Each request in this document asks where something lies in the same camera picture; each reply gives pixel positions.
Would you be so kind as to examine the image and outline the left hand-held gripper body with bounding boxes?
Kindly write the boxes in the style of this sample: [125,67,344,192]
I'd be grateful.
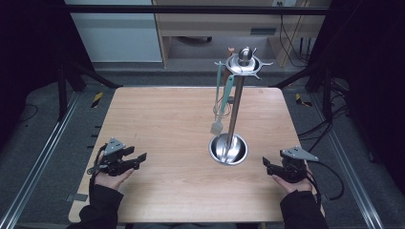
[87,137,135,177]

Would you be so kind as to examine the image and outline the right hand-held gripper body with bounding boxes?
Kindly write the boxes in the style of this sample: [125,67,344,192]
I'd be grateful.
[266,146,320,184]

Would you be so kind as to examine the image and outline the steel utensil rack stand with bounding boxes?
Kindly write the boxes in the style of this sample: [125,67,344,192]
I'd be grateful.
[208,46,275,167]

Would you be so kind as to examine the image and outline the whisk with brown wooden handle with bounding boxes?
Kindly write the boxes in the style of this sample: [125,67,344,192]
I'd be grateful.
[212,47,236,119]

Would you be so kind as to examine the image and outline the teal handled grey spatula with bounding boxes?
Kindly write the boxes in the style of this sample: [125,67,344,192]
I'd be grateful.
[209,73,236,136]

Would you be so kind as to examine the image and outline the person's left hand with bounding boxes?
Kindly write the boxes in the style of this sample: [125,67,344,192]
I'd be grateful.
[93,166,137,192]

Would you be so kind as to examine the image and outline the person's right hand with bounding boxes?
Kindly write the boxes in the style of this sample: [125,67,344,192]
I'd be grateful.
[270,174,315,196]

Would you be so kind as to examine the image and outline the grey tape piece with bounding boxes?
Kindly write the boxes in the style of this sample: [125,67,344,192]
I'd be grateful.
[65,193,90,203]

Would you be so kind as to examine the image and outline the yellow black tape strip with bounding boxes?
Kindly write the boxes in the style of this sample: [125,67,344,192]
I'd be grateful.
[294,93,313,108]
[91,92,105,109]

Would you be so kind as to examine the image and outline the black metal stand legs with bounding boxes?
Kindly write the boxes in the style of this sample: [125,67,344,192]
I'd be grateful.
[56,59,124,122]
[272,59,336,122]

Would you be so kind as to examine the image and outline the pale slim hanging utensil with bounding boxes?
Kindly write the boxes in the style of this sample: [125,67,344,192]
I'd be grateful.
[215,60,224,113]

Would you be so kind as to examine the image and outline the white cabinet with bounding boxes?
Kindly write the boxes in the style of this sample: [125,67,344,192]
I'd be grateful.
[64,0,163,63]

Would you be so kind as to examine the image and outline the light wooden desk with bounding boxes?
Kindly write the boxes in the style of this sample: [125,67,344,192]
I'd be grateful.
[152,0,330,69]

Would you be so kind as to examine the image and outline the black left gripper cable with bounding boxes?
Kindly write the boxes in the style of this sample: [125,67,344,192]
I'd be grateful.
[89,143,108,186]

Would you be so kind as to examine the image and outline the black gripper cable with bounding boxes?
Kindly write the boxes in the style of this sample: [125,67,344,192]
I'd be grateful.
[89,143,108,186]
[305,159,346,202]

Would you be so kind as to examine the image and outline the black floor cables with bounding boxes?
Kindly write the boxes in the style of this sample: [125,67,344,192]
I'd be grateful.
[297,104,352,153]

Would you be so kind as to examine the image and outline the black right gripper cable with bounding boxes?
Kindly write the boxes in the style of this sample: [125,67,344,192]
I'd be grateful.
[305,159,346,202]

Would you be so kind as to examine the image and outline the aluminium floor rail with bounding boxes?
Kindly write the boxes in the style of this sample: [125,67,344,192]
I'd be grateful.
[309,92,387,229]
[0,91,81,229]

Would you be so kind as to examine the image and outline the thin black floor cable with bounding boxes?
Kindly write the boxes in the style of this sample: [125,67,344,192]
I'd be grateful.
[16,103,40,124]

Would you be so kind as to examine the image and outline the black hanging cables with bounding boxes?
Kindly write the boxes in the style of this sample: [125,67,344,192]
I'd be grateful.
[277,1,311,69]

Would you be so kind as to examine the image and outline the black horizontal frame bar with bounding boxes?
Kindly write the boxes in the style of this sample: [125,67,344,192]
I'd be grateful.
[63,4,332,15]

